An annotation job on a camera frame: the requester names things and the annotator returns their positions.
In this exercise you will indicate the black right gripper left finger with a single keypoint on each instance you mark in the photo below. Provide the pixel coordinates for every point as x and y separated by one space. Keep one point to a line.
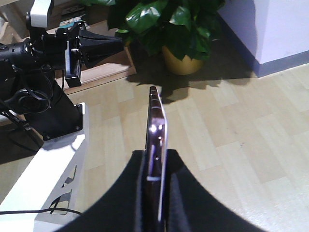
120 208

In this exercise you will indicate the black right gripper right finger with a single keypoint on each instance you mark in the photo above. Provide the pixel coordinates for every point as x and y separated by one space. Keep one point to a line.
191 208

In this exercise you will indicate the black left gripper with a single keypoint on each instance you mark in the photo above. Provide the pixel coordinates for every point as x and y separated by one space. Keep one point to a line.
66 48

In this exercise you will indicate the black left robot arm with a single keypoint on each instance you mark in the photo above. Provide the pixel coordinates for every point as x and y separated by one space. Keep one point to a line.
32 63

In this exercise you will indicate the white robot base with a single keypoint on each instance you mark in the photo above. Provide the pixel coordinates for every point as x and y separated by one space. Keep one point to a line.
53 173

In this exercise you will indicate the wooden shelf unit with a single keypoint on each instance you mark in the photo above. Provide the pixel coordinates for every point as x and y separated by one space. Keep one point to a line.
32 63

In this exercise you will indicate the green potted plant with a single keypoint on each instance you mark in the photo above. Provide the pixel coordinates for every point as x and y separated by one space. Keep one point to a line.
183 30

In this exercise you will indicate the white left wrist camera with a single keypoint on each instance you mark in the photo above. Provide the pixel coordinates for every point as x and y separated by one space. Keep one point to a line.
39 13

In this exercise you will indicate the black robot column mount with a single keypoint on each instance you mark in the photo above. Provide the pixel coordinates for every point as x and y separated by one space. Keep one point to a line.
55 108

